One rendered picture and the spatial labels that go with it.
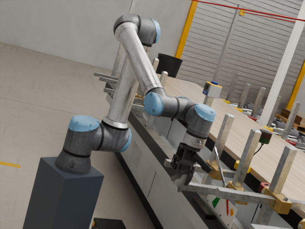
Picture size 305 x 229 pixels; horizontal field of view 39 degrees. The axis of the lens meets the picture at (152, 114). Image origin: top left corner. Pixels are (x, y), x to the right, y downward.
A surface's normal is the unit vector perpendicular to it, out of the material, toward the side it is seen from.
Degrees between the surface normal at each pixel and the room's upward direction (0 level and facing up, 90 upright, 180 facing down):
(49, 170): 90
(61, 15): 90
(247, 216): 90
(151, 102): 92
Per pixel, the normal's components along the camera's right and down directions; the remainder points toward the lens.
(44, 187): -0.69, -0.04
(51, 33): 0.23, 0.29
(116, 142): 0.48, 0.39
